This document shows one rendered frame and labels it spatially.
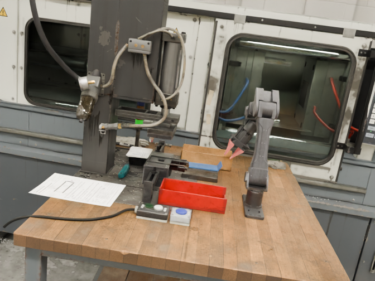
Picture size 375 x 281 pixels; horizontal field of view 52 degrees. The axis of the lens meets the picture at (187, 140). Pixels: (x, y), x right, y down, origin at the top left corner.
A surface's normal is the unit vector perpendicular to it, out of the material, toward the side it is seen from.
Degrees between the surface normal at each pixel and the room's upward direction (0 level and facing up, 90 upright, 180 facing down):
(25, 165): 90
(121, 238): 0
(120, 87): 90
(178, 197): 90
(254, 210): 0
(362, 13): 90
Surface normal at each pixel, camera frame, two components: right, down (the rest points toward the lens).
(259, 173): 0.00, -0.04
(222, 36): -0.14, 0.25
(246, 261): 0.13, -0.95
